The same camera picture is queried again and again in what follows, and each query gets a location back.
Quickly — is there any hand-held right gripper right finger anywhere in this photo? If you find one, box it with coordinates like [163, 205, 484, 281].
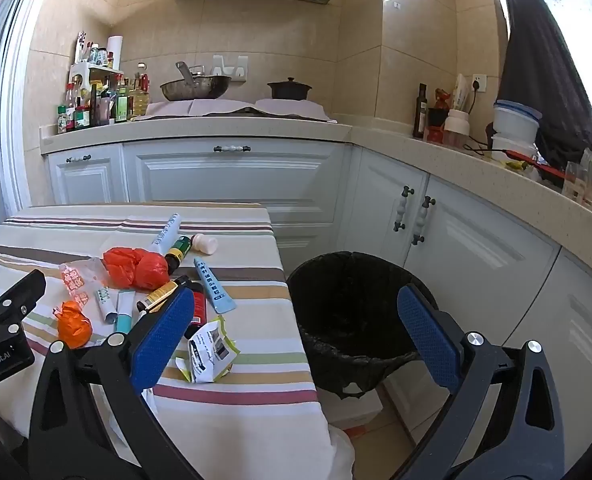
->
[388, 284, 567, 480]

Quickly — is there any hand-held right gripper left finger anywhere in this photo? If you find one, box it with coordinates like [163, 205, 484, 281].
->
[28, 287, 211, 480]

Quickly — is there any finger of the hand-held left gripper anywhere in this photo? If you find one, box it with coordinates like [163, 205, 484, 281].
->
[0, 269, 46, 343]

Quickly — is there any torn white paper packet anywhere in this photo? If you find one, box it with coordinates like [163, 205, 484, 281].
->
[175, 315, 240, 385]

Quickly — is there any white tube teal cap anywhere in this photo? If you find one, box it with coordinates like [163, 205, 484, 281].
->
[114, 290, 135, 335]

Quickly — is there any red black tube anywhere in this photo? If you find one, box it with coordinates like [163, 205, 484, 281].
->
[183, 276, 207, 338]

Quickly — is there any clear wrapper red print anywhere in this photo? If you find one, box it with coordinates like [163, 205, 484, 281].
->
[58, 257, 109, 311]

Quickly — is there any small orange plastic bag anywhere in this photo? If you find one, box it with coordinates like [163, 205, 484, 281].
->
[56, 301, 93, 350]

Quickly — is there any white tube green print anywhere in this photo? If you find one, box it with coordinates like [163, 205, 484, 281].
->
[94, 287, 119, 325]

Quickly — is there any light blue tube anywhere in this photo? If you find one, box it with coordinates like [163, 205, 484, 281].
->
[193, 257, 237, 314]

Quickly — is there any red plastic bag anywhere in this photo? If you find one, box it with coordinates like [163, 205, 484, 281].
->
[102, 247, 171, 291]

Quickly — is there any black trash bin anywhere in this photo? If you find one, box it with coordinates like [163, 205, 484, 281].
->
[286, 251, 439, 401]

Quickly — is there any small green glass bottle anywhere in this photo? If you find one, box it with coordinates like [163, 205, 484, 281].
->
[165, 235, 193, 267]

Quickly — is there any small white plastic bottle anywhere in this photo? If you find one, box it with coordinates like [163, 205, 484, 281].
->
[191, 233, 219, 255]

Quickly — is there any long white tube blue print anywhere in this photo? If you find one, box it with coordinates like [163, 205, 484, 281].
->
[148, 213, 183, 256]

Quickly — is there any striped tablecloth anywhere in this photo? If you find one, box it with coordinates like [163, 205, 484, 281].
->
[0, 202, 357, 480]

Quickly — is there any white cardboard box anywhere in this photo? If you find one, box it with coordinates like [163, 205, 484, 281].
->
[318, 387, 384, 431]

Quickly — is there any narrow white cabinet door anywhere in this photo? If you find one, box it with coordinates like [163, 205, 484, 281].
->
[48, 145, 129, 206]

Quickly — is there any white corner cabinet door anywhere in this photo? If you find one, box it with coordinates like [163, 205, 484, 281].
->
[348, 147, 429, 263]

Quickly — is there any wide white cabinet front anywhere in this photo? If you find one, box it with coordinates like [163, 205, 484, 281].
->
[123, 140, 345, 261]

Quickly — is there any red kitchen utensil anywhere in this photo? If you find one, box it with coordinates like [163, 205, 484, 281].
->
[503, 149, 567, 181]

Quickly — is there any white plastic container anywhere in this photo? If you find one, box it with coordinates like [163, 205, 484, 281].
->
[491, 132, 539, 161]

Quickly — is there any group of condiment bottles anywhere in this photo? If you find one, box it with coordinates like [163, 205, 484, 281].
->
[56, 31, 151, 135]

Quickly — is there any white jar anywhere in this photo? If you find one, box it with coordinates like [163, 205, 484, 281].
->
[443, 109, 472, 148]

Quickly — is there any black cup with red packets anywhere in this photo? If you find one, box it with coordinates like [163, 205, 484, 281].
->
[425, 87, 449, 143]

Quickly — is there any dark olive oil bottle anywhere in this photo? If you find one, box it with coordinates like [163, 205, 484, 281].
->
[412, 83, 429, 139]

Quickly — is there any white spice shelf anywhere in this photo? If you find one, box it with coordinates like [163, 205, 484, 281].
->
[68, 62, 125, 92]

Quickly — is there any white bowl blue lid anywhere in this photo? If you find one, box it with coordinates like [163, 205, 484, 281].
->
[492, 100, 543, 143]

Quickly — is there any white yellow snack bag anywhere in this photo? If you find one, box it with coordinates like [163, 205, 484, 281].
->
[451, 74, 474, 113]

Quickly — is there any paper towel roll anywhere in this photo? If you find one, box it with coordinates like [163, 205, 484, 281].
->
[107, 36, 125, 71]

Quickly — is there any steel wok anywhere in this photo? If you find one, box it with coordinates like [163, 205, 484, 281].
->
[160, 61, 233, 102]

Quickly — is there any pale stove cover cloth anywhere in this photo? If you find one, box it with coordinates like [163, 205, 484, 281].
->
[146, 97, 337, 123]

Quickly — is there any black pot with lid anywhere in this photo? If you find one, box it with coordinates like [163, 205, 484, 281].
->
[267, 77, 313, 101]

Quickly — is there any dark hanging cloth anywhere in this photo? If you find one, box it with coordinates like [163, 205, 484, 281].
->
[496, 0, 592, 171]

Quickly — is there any bright window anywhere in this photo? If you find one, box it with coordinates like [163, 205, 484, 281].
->
[521, 0, 592, 151]

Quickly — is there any white door frame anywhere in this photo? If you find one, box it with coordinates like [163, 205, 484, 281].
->
[0, 0, 64, 221]

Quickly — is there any black power cable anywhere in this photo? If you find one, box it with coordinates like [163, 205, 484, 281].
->
[463, 87, 507, 160]

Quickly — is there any white wall hook rack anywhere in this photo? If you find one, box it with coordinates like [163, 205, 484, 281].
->
[212, 55, 249, 81]

